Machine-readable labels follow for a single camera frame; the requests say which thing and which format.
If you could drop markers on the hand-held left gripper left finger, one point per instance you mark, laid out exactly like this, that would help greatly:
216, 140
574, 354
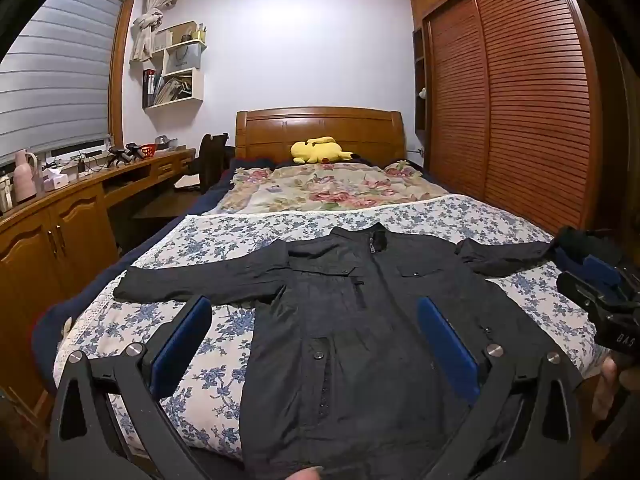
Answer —
182, 340

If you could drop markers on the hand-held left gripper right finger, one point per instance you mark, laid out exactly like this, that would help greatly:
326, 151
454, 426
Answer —
450, 345

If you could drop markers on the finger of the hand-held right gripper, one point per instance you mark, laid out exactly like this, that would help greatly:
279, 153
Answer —
602, 270

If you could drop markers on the black jacket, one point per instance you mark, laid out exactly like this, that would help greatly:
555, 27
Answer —
350, 335

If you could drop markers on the person's right hand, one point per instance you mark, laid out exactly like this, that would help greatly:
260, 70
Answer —
607, 385

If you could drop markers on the person's left hand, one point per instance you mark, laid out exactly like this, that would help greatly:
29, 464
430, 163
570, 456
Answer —
309, 473

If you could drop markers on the wooden bed with floral bedding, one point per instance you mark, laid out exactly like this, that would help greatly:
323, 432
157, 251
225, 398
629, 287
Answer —
225, 240

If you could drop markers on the wooden desk with cabinets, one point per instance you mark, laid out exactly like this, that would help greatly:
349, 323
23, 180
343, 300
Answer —
45, 240

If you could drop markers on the black office chair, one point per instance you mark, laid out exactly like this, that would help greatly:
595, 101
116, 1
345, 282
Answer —
210, 160

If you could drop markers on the wooden slatted wardrobe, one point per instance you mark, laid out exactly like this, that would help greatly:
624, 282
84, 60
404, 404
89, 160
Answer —
520, 100

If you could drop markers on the red basket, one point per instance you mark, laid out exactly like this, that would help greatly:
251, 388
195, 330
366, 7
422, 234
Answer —
148, 151

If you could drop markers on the black gadget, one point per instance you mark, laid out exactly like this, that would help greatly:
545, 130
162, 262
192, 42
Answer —
125, 154

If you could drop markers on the pink floral quilt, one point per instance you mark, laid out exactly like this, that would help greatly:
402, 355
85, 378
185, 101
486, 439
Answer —
325, 190

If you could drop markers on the pink tissue box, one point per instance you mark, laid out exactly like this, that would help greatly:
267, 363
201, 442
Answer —
56, 180

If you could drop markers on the pink thermos jug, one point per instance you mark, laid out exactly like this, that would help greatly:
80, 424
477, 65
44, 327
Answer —
25, 180

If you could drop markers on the yellow plush toy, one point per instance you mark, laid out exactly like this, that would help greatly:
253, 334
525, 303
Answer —
320, 150

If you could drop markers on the wooden bed headboard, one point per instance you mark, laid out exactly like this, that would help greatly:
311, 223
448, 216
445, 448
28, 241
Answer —
320, 122

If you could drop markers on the grey window blind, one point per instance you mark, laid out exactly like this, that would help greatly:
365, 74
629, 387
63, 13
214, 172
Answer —
55, 75

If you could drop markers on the white fabric bundle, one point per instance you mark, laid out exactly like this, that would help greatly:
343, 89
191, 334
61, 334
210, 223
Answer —
147, 25

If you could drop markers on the white wall shelf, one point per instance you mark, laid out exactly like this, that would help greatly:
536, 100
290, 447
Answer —
182, 62

